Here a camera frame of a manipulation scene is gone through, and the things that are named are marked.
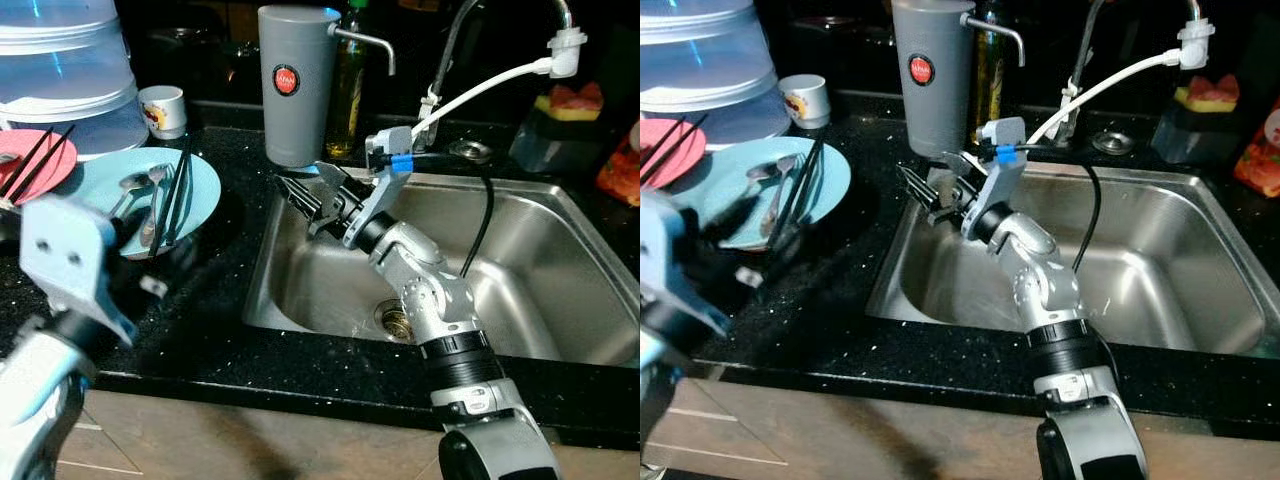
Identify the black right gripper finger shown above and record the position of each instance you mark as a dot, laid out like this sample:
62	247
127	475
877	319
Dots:
918	180
922	205
303	215
300	192

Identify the black chopstick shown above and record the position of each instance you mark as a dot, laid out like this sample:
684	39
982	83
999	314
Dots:
42	165
172	200
677	150
812	190
182	195
800	200
663	143
28	162

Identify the metal spoon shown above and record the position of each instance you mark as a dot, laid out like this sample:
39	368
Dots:
157	175
787	162
135	181
762	170

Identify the blue plate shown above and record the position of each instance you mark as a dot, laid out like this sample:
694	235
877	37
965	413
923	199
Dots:
100	185
722	170

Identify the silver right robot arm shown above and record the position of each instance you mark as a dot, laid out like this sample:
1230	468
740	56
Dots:
430	295
1045	285

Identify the blue tape band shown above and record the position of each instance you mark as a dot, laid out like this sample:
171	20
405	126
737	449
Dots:
401	162
1009	155

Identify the grey water filter canister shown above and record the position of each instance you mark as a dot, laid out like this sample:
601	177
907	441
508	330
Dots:
295	110
930	100

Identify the pink plate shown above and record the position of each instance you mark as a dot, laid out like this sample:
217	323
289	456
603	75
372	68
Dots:
685	165
55	175

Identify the yellow oil bottle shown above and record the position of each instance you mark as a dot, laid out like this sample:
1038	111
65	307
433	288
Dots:
988	90
350	100

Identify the sink drain strainer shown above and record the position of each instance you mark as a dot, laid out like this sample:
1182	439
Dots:
395	320

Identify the white printed mug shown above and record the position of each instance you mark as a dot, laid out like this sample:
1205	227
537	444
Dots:
805	100
165	110

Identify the round metal sink hole cap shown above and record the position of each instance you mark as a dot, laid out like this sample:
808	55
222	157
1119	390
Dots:
1112	143
470	151

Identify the stainless steel sink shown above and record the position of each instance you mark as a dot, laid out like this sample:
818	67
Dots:
1180	260
560	270

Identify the translucent stacked food container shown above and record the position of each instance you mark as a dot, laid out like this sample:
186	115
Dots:
60	60
700	60

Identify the chrome gooseneck faucet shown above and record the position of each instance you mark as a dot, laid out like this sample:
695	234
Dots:
1085	50
450	50

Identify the black sponge holder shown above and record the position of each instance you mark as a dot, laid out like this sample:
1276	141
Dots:
1195	135
550	145

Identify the red and yellow sponge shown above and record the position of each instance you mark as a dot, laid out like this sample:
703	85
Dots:
575	100
1210	93

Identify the white faucet diverter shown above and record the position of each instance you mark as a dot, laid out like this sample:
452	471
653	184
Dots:
1195	45
565	50

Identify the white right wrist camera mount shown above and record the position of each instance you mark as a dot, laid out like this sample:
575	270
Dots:
1000	180
385	190

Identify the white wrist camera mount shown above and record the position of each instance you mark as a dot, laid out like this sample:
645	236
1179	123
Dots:
65	250
1000	180
670	250
385	190

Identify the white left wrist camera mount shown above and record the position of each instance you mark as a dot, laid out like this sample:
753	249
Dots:
65	250
670	250

